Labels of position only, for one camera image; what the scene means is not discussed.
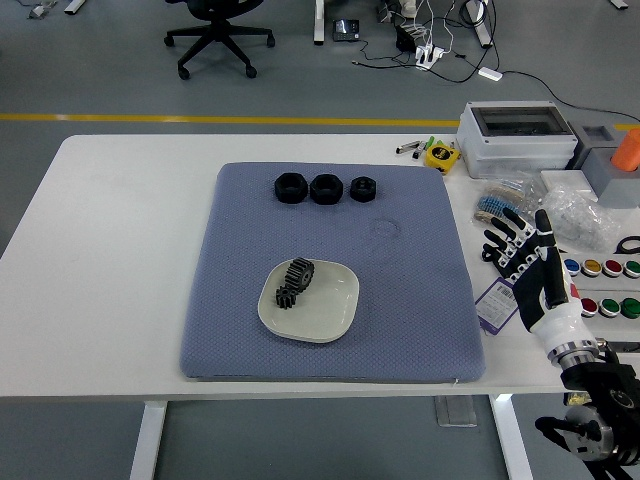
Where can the white table leg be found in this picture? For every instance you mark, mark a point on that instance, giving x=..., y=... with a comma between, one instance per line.
x=147, y=440
x=510, y=440

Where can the blue-grey quilted mat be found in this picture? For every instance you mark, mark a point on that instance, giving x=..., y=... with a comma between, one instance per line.
x=240, y=250

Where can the red push button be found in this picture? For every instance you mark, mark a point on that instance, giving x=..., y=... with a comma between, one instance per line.
x=589, y=306
x=612, y=268

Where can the grey button panel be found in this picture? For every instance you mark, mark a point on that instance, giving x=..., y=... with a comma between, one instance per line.
x=600, y=287

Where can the green black marker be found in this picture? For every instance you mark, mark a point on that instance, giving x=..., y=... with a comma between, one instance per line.
x=424, y=147

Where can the orange cylinder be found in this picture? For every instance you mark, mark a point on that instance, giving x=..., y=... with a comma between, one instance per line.
x=627, y=150

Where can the silver black pen tool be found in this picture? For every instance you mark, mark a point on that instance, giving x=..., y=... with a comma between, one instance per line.
x=406, y=147

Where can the green push button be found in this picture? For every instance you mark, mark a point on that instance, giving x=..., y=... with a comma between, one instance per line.
x=632, y=269
x=609, y=307
x=630, y=307

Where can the large black gear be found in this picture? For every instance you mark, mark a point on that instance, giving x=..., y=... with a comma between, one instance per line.
x=300, y=274

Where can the small black gear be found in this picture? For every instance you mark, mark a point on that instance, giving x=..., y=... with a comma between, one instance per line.
x=286, y=298

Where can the white square plate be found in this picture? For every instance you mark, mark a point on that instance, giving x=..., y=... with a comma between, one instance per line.
x=325, y=310

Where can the black office chair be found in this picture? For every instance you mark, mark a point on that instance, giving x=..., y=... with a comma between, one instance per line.
x=215, y=30

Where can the black power brick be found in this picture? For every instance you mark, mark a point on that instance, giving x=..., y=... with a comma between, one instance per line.
x=405, y=37

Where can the white power strip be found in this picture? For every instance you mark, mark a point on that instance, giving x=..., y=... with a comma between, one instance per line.
x=429, y=56

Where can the clear bag of resistors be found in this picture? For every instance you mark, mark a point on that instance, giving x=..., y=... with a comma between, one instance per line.
x=495, y=202

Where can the white flat box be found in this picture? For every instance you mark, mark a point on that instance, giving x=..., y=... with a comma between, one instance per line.
x=565, y=182

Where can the large grey block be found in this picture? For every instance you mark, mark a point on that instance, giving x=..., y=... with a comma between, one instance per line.
x=620, y=187

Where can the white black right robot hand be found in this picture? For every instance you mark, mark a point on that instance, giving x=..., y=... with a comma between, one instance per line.
x=537, y=285

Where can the purple white label card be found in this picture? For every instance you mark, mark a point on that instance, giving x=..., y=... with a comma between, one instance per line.
x=495, y=305

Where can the grey electrical enclosure box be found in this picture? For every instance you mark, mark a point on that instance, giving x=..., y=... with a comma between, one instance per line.
x=515, y=150

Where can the yellow tape measure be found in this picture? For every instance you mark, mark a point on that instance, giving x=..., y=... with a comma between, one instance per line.
x=440, y=156

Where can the white power adapter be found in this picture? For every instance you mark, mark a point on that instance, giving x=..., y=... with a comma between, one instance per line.
x=490, y=73

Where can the yellow push button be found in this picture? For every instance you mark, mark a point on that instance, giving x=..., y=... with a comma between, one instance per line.
x=591, y=267

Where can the grey floor plate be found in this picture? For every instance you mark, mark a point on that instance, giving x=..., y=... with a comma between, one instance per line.
x=455, y=411

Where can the white desk leg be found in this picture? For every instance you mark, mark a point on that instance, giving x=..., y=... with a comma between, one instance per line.
x=319, y=22
x=481, y=25

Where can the large black hex nut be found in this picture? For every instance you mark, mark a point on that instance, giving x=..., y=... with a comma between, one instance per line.
x=326, y=189
x=290, y=188

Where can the blue push button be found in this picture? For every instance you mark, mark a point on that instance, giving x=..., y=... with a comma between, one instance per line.
x=573, y=267

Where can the small black hex nut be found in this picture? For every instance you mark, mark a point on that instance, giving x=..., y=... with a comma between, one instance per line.
x=363, y=189

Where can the grey block with square recess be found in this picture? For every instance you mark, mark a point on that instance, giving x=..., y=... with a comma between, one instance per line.
x=587, y=142

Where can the clear bag of small parts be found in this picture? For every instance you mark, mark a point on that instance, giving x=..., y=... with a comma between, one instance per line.
x=580, y=215

